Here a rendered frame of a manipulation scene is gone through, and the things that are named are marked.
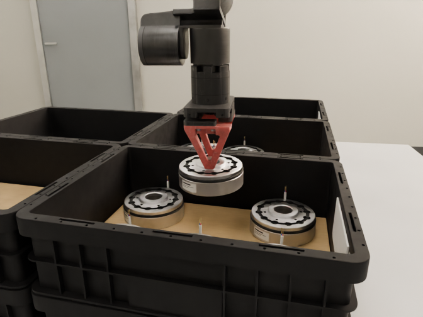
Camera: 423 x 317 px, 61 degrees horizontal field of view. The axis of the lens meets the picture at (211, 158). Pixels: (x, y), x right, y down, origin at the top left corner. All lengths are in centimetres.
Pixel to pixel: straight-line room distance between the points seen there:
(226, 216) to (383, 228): 44
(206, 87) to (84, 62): 352
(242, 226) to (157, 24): 34
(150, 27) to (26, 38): 383
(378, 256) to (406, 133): 314
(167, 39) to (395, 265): 61
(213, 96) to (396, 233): 59
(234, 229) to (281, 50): 306
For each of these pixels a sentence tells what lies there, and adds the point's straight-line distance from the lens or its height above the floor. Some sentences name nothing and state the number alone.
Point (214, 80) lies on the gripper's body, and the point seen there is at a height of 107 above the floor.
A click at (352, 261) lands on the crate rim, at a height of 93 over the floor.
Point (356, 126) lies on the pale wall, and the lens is 378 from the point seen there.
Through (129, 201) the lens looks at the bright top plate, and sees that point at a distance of 63.
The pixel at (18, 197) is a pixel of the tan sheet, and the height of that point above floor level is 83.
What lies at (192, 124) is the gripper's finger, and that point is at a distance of 51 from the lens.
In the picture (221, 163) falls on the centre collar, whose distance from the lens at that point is 56.
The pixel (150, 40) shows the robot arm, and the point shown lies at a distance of 53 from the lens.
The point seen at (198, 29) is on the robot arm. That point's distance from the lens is 51.
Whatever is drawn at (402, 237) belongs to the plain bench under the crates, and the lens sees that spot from 93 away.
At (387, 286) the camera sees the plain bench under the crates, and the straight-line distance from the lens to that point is 76.
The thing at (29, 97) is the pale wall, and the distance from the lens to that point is 443.
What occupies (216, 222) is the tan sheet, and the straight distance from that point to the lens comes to 61.
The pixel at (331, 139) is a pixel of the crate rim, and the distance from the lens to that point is 76.
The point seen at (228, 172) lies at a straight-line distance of 54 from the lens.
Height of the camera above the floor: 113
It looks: 19 degrees down
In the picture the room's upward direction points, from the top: straight up
